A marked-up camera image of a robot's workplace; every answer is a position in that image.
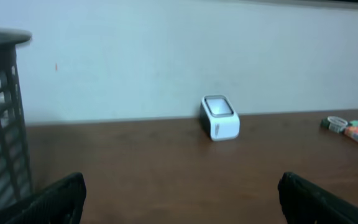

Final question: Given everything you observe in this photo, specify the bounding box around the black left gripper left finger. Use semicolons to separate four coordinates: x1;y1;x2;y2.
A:
0;172;86;224

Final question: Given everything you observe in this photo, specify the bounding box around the white barcode scanner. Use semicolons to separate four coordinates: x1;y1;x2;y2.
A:
200;95;241;141

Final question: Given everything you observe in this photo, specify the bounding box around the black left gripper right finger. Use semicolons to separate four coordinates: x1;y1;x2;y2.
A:
278;172;358;224

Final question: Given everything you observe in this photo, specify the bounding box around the black plastic mesh basket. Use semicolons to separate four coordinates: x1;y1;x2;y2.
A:
0;29;33;210

